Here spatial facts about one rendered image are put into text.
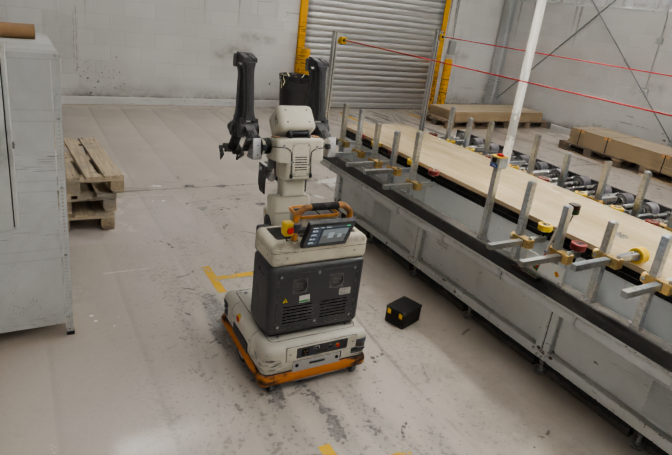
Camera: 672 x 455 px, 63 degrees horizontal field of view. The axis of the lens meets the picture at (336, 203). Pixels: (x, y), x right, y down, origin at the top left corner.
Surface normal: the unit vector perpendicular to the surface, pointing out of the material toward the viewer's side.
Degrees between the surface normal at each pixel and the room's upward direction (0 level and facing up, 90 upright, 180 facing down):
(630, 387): 90
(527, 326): 90
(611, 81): 90
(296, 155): 82
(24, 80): 90
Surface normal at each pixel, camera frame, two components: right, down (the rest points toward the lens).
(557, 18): -0.87, 0.07
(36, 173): 0.48, 0.35
